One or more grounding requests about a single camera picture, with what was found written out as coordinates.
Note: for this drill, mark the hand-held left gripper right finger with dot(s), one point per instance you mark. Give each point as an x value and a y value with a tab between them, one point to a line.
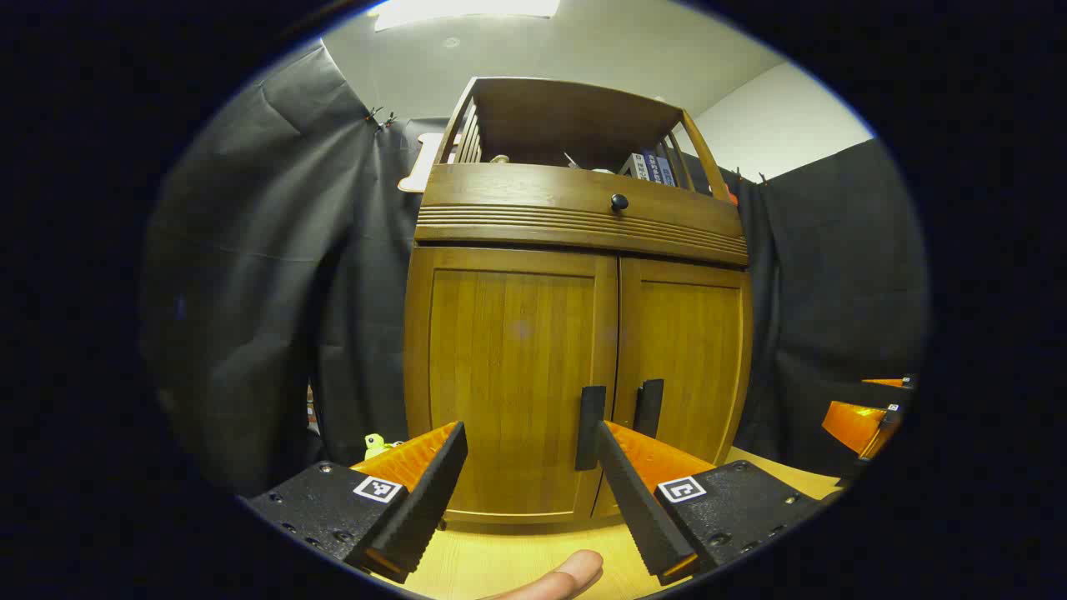
638	508

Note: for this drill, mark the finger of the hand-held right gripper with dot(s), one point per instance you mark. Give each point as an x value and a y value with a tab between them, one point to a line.
892	382
854	425

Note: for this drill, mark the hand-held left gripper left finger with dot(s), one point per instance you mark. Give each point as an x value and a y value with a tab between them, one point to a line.
425	500

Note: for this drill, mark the wooden shoe cabinet door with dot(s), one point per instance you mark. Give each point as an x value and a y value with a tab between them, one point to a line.
692	358
500	358

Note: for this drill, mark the wooden double-door shoe cabinet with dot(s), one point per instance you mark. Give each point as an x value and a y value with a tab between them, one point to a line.
567	108

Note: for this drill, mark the wooden cabinet drawer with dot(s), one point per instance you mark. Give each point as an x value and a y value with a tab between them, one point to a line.
517	187

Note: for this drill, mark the yellow-green toy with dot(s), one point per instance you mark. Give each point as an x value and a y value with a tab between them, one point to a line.
375	443

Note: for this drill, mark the black round drawer knob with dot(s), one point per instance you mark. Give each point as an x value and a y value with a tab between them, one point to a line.
619	202

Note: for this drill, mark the light blue book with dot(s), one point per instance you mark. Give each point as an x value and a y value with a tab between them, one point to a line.
665	172

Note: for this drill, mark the white utensil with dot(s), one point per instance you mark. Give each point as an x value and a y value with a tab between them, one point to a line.
571	161

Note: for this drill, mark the ceiling light panel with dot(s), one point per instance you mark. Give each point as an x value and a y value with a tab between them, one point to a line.
467	10

